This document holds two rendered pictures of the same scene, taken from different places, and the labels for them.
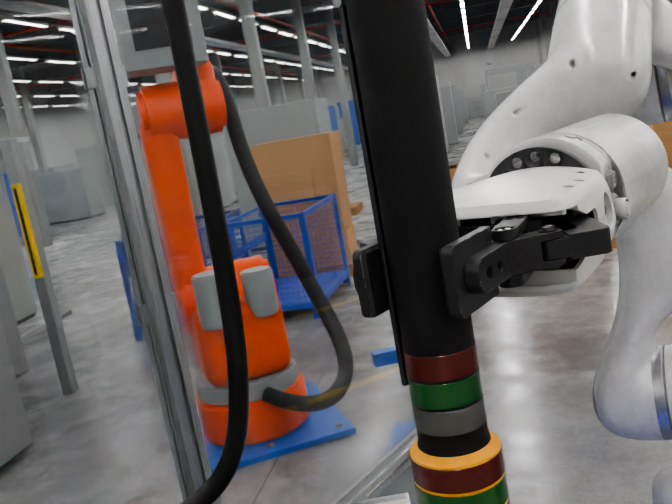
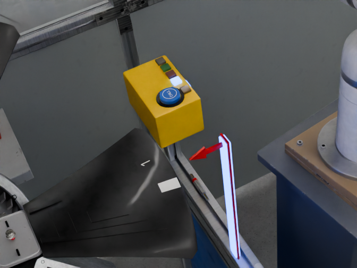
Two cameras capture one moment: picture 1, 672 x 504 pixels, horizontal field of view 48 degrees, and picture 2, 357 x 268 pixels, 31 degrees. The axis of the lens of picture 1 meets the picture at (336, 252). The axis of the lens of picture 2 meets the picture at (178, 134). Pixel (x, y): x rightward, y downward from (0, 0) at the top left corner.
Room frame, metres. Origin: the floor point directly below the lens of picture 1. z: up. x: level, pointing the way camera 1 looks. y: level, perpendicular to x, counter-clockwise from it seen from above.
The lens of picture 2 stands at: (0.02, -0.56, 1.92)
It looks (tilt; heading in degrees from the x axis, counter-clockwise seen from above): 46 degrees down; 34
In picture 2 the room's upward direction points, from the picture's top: 10 degrees counter-clockwise
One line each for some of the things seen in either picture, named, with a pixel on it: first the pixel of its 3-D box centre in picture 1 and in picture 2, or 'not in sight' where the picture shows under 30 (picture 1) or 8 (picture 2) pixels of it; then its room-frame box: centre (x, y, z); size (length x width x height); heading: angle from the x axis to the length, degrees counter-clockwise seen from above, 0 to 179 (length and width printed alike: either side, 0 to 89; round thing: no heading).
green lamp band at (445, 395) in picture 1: (444, 383); not in sight; (0.33, -0.04, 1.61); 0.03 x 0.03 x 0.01
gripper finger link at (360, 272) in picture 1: (378, 267); not in sight; (0.37, -0.02, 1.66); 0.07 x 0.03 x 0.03; 143
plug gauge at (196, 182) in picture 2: not in sight; (199, 187); (0.73, -0.11, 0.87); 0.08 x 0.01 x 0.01; 52
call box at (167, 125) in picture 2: not in sight; (163, 102); (0.80, -0.02, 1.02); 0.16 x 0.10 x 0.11; 53
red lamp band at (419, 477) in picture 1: (456, 459); not in sight; (0.33, -0.04, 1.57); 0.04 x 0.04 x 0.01
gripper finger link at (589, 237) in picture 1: (554, 233); not in sight; (0.37, -0.11, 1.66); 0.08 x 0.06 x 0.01; 23
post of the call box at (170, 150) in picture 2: not in sight; (169, 135); (0.80, -0.02, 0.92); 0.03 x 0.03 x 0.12; 53
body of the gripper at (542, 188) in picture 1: (514, 223); not in sight; (0.42, -0.10, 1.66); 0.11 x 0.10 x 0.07; 143
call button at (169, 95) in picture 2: not in sight; (170, 96); (0.77, -0.05, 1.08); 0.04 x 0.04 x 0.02
